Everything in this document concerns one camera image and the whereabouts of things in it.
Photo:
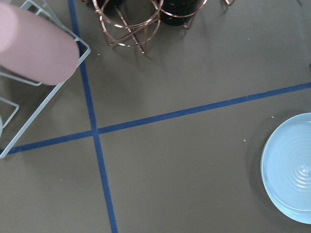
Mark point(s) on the light blue plate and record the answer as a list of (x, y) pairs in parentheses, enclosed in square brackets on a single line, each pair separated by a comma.
[(285, 168)]

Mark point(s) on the dark wine bottle left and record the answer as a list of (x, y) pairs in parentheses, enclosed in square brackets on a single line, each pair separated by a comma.
[(177, 10)]

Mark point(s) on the pink cup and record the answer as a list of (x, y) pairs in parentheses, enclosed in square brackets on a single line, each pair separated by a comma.
[(35, 48)]

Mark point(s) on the copper wire bottle rack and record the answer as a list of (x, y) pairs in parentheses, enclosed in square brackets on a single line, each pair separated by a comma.
[(119, 32)]

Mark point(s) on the white wire dish rack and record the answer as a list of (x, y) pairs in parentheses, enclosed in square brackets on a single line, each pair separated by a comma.
[(45, 10)]

